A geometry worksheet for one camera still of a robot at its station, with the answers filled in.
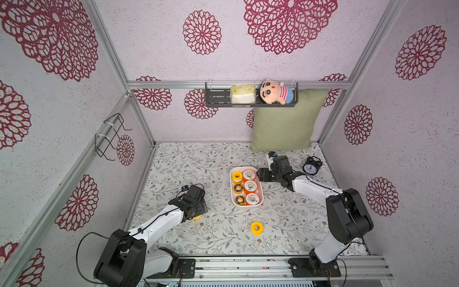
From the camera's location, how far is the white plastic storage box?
35.4 inches

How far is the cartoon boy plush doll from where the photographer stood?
2.84ft

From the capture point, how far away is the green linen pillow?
37.9 inches
